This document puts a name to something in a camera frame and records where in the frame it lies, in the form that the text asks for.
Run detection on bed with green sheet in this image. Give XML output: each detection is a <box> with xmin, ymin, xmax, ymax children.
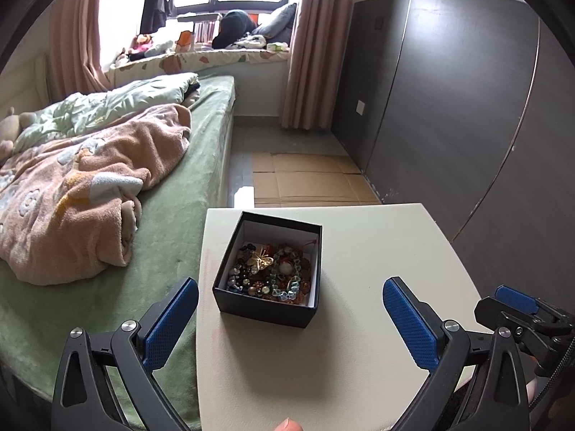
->
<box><xmin>0</xmin><ymin>74</ymin><xmax>236</xmax><ymax>431</ymax></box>

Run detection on colourful plush toys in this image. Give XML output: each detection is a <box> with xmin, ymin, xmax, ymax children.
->
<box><xmin>119</xmin><ymin>33</ymin><xmax>174</xmax><ymax>61</ymax></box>

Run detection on black cable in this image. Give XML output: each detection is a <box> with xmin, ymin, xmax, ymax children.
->
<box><xmin>529</xmin><ymin>346</ymin><xmax>575</xmax><ymax>414</ymax></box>

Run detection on brown rudraksha bead bracelet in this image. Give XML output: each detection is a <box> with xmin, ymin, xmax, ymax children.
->
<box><xmin>261</xmin><ymin>247</ymin><xmax>315</xmax><ymax>303</ymax></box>

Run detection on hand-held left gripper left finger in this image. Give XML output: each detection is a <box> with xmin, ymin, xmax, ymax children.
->
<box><xmin>51</xmin><ymin>277</ymin><xmax>199</xmax><ymax>431</ymax></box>

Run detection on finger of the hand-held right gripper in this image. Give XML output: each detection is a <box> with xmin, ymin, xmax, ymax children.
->
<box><xmin>474</xmin><ymin>285</ymin><xmax>575</xmax><ymax>337</ymax></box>
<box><xmin>512</xmin><ymin>323</ymin><xmax>567</xmax><ymax>378</ymax></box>

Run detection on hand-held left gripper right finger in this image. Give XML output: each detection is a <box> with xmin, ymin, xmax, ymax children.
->
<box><xmin>383</xmin><ymin>277</ymin><xmax>531</xmax><ymax>431</ymax></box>

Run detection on black clothing pile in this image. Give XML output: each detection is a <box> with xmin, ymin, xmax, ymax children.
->
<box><xmin>211</xmin><ymin>9</ymin><xmax>259</xmax><ymax>50</ymax></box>

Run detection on dark grey wardrobe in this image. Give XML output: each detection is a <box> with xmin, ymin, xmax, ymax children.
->
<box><xmin>332</xmin><ymin>0</ymin><xmax>575</xmax><ymax>324</ymax></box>

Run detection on beige plush toy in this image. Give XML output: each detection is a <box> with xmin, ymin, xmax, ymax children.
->
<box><xmin>0</xmin><ymin>107</ymin><xmax>39</xmax><ymax>158</ymax></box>

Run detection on black jewelry box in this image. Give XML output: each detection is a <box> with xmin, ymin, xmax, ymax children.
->
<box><xmin>212</xmin><ymin>210</ymin><xmax>323</xmax><ymax>329</ymax></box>

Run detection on pink fleece blanket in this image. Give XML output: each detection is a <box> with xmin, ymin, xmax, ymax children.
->
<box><xmin>0</xmin><ymin>104</ymin><xmax>194</xmax><ymax>286</ymax></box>

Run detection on flat cardboard sheets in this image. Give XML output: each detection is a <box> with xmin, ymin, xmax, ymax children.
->
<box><xmin>252</xmin><ymin>152</ymin><xmax>382</xmax><ymax>207</ymax></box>

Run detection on pale green floral quilt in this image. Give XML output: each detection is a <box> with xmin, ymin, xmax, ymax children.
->
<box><xmin>13</xmin><ymin>72</ymin><xmax>201</xmax><ymax>153</ymax></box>

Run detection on pink curtain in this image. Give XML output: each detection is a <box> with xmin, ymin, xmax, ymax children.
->
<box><xmin>279</xmin><ymin>0</ymin><xmax>355</xmax><ymax>131</ymax></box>
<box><xmin>47</xmin><ymin>0</ymin><xmax>113</xmax><ymax>95</ymax></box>

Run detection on grey pillow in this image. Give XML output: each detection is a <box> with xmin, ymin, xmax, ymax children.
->
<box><xmin>252</xmin><ymin>2</ymin><xmax>298</xmax><ymax>46</ymax></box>

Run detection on floral window seat cushion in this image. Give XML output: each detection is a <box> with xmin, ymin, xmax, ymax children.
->
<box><xmin>110</xmin><ymin>47</ymin><xmax>290</xmax><ymax>84</ymax></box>

